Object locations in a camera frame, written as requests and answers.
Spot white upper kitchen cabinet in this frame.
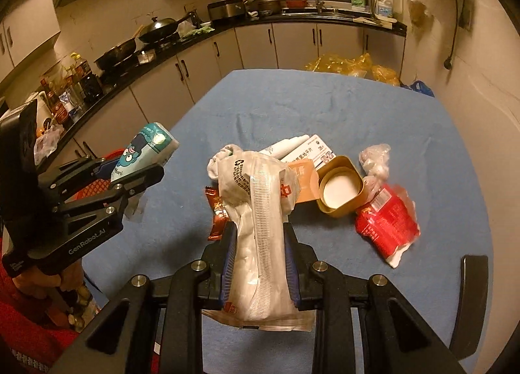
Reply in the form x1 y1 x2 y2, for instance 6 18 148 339
0 0 61 82

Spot blue plastic bag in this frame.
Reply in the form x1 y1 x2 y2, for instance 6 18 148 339
408 80 435 97

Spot black frying wok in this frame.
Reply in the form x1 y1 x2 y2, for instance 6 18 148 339
94 38 139 71

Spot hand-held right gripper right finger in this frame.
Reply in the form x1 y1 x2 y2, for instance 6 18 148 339
282 221 468 374

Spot row of condiment bottles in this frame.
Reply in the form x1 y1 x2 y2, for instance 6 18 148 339
38 53 102 123

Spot white tube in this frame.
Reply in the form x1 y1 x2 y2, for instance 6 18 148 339
258 134 311 157

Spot red plastic basket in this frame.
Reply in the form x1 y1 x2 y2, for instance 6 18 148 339
67 149 126 200

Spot brown snack wrapper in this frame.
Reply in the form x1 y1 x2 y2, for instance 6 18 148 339
204 186 232 241

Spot blue cartoon printed pouch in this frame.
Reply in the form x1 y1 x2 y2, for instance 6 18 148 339
111 122 180 185

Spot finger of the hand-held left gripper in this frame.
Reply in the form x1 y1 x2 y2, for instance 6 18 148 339
52 165 165 250
37 155 123 192

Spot black kitchen countertop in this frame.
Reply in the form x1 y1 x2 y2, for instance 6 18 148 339
36 10 407 163

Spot black wok with lid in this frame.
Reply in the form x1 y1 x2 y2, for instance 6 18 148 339
138 14 191 45

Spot blue tablecloth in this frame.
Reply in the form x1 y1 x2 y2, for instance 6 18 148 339
83 69 494 374

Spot yellow plastic bag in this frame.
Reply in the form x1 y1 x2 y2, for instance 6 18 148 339
371 65 401 86
305 53 372 78

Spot white lower kitchen cabinets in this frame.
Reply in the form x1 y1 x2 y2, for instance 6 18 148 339
61 22 407 180

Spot clear knotted plastic bag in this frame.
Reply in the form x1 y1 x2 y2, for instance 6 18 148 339
358 143 393 196

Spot black countertop appliance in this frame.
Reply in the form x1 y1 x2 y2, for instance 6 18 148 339
207 0 246 21

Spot crumpled clear plastic bag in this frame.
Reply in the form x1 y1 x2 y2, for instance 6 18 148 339
34 126 66 165

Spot grey cooking pot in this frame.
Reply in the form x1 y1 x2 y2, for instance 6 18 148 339
246 0 282 17

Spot black chair back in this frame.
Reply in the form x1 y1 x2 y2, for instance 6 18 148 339
449 255 489 360

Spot white medicine box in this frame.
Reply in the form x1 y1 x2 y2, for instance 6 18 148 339
280 134 337 167

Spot white rice cooker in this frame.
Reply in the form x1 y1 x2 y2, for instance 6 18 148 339
30 90 55 127

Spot red snack packet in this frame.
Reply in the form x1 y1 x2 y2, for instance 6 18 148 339
355 184 420 269

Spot black cable with plug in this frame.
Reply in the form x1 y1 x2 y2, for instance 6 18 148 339
445 0 464 71

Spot white plastic packaging bag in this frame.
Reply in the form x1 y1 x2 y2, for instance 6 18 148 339
202 154 315 332

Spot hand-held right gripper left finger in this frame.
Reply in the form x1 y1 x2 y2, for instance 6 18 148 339
49 221 238 374

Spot person's left hand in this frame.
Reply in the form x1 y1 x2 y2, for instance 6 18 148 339
14 262 86 297

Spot orange cardboard box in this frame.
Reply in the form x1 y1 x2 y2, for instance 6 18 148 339
290 159 323 205

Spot golden tin container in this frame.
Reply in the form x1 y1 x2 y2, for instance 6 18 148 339
316 155 372 218

